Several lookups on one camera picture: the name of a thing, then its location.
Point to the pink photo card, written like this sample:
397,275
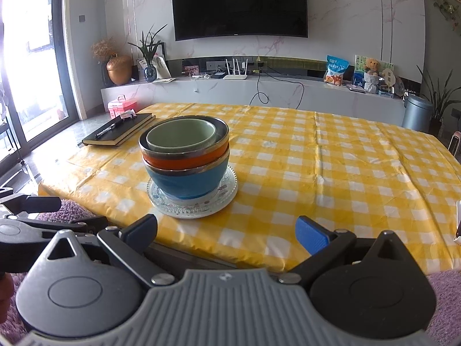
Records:
191,71

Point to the clear glass plate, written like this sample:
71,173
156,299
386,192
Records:
227,187

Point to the purple shaggy rug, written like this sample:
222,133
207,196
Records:
444,302

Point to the glass sliding door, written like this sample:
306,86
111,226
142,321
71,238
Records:
36,61

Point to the white papers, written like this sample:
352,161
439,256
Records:
164,80

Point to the black picture frame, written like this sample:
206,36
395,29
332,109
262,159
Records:
162,48

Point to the white marble television cabinet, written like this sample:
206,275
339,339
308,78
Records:
234,93

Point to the black notebook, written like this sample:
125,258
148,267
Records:
133,128

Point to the tall green potted plant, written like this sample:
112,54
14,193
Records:
441,104

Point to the hanging vine plant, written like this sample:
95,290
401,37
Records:
448,10

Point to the orange steel bowl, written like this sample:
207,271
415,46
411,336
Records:
173,162

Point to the dried flowers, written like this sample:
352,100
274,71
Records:
103,48

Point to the paper hand fan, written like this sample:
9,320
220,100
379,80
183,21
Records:
388,77

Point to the yellow checked tablecloth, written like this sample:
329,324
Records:
324,169

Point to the blue snack bag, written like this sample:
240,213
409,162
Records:
335,72

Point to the small pink object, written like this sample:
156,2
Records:
124,115

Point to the teddy bear in white wrap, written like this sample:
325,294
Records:
371,74

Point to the golden vase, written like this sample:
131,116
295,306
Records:
119,71

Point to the white wifi router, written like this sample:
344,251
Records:
236,76

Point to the blue steel bowl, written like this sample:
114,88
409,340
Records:
187,183

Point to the green ceramic bowl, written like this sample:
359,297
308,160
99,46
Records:
180,138

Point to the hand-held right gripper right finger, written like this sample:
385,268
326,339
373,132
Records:
310,233

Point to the black wall television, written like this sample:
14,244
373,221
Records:
239,5

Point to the pink storage box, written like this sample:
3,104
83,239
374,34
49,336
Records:
122,105

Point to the green plant in blue vase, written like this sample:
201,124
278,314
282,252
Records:
149,72

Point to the green illustrated board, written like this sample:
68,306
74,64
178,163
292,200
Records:
358,70

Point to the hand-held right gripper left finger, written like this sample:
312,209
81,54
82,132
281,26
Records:
141,230

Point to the black set-top box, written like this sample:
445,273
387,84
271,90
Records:
218,76

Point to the black pen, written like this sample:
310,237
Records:
108,129

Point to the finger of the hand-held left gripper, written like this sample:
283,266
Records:
36,204
32,227

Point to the grey trash can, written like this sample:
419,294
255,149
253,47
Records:
417,115

